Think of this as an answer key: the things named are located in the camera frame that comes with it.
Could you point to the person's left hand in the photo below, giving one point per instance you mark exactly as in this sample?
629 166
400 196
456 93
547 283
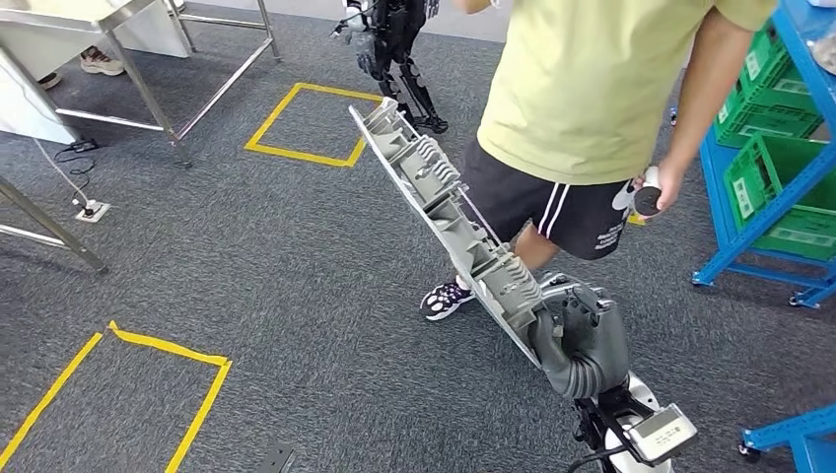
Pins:
673 186

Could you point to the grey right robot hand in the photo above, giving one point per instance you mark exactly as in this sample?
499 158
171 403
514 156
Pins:
588 333

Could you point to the white black handheld controller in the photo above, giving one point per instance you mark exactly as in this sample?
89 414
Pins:
648 201

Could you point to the silver plastic wheel cover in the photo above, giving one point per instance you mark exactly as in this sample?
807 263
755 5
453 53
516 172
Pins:
428 163

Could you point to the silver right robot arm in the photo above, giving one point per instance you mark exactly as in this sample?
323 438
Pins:
588 382

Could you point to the person's left forearm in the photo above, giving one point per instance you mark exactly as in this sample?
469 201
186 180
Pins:
705 98

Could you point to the person's right forearm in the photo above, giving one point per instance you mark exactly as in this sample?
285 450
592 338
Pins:
473 5

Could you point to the silver metal part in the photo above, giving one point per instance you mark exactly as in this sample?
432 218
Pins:
826 55

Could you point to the green plastic crate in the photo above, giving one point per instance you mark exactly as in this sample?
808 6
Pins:
771 156
764 121

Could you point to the person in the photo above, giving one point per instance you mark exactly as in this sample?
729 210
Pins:
588 98

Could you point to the black humanoid robot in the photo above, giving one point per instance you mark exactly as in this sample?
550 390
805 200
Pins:
392 33

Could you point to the yellow floor tape square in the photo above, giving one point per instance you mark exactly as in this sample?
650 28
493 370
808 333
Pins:
300 155
170 346

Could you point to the person's shoe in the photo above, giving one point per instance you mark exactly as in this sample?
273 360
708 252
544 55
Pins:
101 62
49 81

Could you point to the black right camera bracket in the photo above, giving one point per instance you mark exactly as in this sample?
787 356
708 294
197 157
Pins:
611 405

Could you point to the black camera bracket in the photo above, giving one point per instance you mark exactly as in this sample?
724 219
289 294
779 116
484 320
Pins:
611 405
277 460

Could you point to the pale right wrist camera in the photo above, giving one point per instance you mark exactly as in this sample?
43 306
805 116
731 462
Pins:
663 434

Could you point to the black left camera bracket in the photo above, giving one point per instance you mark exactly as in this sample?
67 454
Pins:
277 460

